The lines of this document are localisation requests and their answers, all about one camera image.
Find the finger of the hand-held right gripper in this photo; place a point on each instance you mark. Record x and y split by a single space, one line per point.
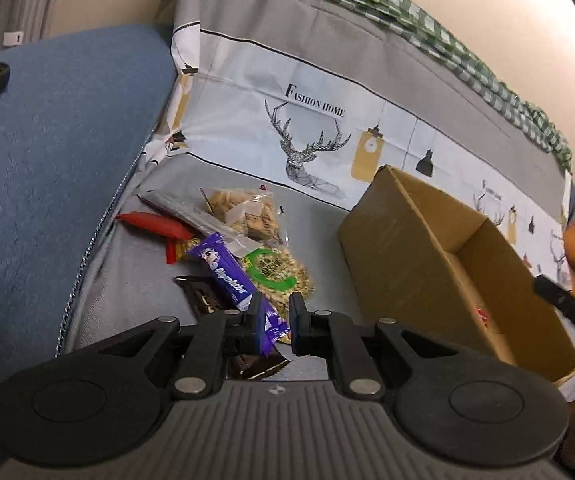
562 300

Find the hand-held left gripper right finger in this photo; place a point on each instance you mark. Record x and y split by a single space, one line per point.
295 321

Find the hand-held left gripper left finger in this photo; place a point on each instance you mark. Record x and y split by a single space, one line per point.
256 321

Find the green label nut bag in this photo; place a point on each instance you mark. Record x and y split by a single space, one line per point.
277 275

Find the dark brown snack packet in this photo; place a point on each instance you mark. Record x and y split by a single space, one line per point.
202 296

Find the purple snack bar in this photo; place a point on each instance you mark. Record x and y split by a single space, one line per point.
222 270

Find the clear cracker bag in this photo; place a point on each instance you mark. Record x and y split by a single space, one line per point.
247 215

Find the cardboard box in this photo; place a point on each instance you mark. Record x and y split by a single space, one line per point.
392 240

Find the red snack packet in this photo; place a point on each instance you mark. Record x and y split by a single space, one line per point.
155 224

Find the small red white packet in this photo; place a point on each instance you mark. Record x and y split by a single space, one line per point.
482 317

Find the red yellow snack bar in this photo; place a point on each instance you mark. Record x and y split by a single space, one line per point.
172 252

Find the silver snack packet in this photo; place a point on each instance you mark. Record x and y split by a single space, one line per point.
177 207

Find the blue sofa armrest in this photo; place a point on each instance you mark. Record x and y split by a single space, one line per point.
42 185

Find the grey printed sofa cover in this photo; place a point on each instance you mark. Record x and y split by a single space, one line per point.
317 60

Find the green checked cloth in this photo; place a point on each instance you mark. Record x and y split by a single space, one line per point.
417 15

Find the white tag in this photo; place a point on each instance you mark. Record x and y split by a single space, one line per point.
13 37

